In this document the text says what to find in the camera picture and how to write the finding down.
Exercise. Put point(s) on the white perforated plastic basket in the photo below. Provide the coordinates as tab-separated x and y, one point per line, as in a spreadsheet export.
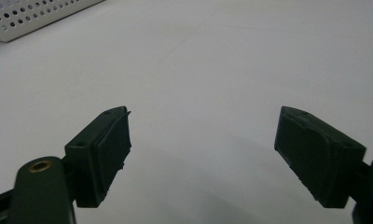
26	18

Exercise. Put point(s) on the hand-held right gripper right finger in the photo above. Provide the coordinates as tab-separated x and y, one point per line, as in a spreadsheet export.
318	158

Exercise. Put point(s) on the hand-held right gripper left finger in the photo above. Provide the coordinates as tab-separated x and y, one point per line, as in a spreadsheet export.
100	158

